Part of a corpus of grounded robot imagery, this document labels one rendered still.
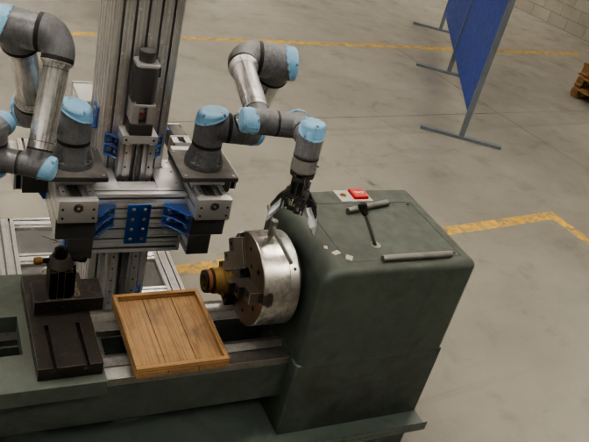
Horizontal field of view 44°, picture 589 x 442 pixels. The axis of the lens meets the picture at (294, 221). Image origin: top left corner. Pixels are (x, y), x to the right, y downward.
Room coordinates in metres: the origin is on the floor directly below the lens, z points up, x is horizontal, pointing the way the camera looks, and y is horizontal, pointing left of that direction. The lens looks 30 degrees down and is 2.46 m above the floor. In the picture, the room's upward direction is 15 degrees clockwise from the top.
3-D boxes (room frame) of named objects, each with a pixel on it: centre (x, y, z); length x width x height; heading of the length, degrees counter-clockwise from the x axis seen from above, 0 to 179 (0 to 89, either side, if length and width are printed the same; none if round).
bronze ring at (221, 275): (1.89, 0.19, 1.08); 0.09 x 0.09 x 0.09; 31
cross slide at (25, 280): (1.65, 0.61, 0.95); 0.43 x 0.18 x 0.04; 31
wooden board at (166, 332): (1.82, 0.31, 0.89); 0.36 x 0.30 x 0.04; 31
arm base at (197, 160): (2.49, 0.40, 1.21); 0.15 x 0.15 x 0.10
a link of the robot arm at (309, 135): (1.89, 0.02, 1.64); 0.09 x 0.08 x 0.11; 22
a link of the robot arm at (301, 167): (1.88, 0.01, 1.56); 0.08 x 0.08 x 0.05
